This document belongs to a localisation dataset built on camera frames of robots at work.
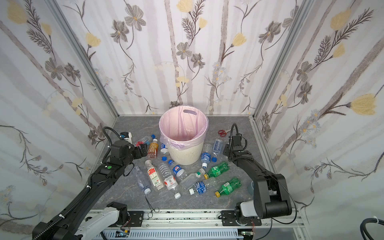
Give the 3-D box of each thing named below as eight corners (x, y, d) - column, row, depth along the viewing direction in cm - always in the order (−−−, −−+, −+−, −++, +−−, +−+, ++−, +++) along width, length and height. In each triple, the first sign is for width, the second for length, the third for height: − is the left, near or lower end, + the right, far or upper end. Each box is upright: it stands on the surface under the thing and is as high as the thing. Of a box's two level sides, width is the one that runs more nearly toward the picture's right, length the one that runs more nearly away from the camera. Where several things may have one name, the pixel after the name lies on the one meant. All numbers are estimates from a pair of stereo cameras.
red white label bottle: (156, 192, 82) (154, 190, 78) (145, 165, 92) (143, 161, 89) (165, 188, 84) (163, 185, 80) (153, 161, 94) (151, 158, 90)
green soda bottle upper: (206, 181, 87) (206, 179, 84) (202, 174, 89) (202, 171, 86) (229, 170, 91) (230, 167, 88) (225, 163, 94) (226, 160, 91)
